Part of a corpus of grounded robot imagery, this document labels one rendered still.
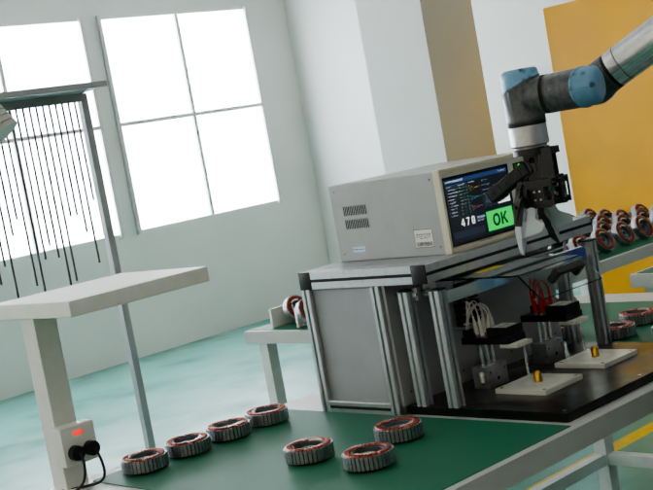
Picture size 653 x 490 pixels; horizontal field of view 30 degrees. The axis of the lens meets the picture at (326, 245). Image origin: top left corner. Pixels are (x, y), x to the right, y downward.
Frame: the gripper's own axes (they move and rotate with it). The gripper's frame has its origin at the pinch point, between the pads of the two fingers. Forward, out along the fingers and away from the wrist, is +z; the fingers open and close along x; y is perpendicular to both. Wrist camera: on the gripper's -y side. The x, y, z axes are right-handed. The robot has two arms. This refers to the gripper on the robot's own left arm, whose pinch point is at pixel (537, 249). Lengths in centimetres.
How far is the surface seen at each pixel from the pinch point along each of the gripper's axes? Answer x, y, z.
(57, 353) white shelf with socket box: -36, -107, 8
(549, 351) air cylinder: 63, -37, 35
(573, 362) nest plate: 58, -28, 37
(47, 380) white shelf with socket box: -40, -108, 14
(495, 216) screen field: 51, -39, -2
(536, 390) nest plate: 32, -24, 37
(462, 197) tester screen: 40, -41, -9
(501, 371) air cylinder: 43, -40, 35
